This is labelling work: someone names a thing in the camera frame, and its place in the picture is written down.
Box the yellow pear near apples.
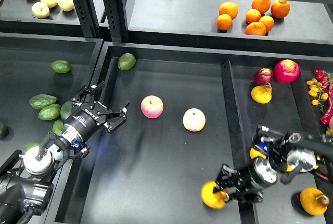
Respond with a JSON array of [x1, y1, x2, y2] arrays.
[[251, 83, 273, 104]]

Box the green avocado in centre tray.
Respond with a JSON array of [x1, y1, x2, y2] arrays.
[[118, 53, 136, 71]]

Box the dark red apple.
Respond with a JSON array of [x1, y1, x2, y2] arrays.
[[253, 67, 273, 86]]

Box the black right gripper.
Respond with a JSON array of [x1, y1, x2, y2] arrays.
[[214, 160, 277, 203]]

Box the black centre tray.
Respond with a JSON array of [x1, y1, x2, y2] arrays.
[[46, 42, 332, 223]]

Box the dark avocado pile right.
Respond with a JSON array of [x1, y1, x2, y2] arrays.
[[60, 101, 74, 120]]

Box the yellow pear right of row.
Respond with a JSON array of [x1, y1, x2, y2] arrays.
[[314, 156, 321, 169]]

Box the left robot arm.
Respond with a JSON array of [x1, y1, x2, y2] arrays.
[[1, 82, 130, 223]]

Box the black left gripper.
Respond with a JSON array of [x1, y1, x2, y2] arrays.
[[62, 81, 130, 143]]

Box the cherry tomato bunch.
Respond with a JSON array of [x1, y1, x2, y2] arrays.
[[306, 69, 332, 106]]

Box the orange far left bottom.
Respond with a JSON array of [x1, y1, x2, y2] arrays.
[[216, 14, 233, 31]]

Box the green avocado pile top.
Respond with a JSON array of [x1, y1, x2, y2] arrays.
[[29, 94, 58, 109]]

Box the red chili pepper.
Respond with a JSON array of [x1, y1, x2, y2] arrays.
[[320, 96, 332, 126]]

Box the yellow pear left of row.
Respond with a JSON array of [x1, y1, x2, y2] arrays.
[[250, 148, 267, 159]]

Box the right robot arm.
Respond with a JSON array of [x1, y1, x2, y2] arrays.
[[212, 125, 332, 203]]

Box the black tray divider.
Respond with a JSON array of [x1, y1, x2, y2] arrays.
[[220, 59, 259, 224]]

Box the orange lower right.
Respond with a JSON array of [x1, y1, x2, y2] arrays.
[[259, 16, 275, 32]]

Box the green avocado pile middle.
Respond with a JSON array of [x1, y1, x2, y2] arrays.
[[38, 104, 61, 121]]

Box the pale pink apple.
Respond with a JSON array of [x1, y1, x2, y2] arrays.
[[183, 108, 206, 132]]

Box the green avocado pile bottom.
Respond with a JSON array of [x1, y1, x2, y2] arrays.
[[52, 120, 65, 136]]

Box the dark avocado left edge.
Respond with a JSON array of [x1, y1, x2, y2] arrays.
[[0, 122, 8, 138]]

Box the pale yellow apple right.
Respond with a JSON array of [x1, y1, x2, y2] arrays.
[[57, 0, 74, 12]]

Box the green avocado pile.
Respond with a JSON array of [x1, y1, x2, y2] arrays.
[[52, 120, 65, 136], [29, 94, 58, 109], [38, 104, 61, 121]]

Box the bright red apple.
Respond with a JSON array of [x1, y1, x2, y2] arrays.
[[273, 59, 300, 83]]

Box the pale yellow apple front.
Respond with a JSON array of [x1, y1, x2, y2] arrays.
[[32, 2, 50, 19]]

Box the dark green avocado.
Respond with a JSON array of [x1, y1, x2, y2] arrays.
[[25, 142, 40, 151]]

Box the yellow pear bottom right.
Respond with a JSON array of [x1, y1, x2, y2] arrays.
[[300, 188, 329, 216]]

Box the black shelf upright posts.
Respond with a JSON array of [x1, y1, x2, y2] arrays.
[[73, 0, 130, 43]]

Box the yellow pear middle of row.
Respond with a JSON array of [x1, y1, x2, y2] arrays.
[[281, 163, 294, 173]]

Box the orange far left top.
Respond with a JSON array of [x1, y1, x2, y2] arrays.
[[219, 2, 238, 20]]

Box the green avocado upper left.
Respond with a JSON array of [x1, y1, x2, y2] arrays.
[[50, 60, 72, 73]]

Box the yellow pear of row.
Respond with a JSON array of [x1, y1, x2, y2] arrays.
[[314, 156, 321, 169], [281, 163, 294, 173], [250, 148, 267, 159]]

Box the pink red apple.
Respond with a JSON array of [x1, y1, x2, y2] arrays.
[[140, 95, 164, 119]]

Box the orange front bottom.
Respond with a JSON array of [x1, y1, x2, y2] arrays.
[[245, 22, 266, 36]]

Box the yellow pear brown spot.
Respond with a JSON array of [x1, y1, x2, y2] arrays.
[[201, 181, 229, 209]]

